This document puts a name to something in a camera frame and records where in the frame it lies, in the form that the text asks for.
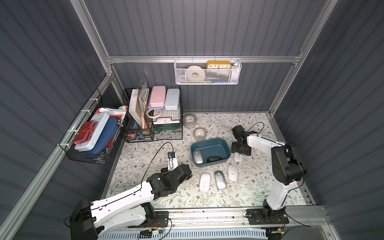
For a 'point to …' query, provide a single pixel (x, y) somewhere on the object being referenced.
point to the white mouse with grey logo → (239, 157)
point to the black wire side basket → (97, 104)
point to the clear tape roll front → (199, 134)
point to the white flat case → (102, 119)
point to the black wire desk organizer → (152, 113)
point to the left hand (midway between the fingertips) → (181, 167)
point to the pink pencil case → (158, 96)
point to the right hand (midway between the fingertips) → (243, 154)
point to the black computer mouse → (213, 158)
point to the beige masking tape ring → (154, 117)
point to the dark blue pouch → (108, 134)
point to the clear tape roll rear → (189, 120)
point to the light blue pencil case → (172, 98)
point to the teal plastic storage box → (213, 147)
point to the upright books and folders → (138, 102)
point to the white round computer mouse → (232, 173)
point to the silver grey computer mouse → (221, 180)
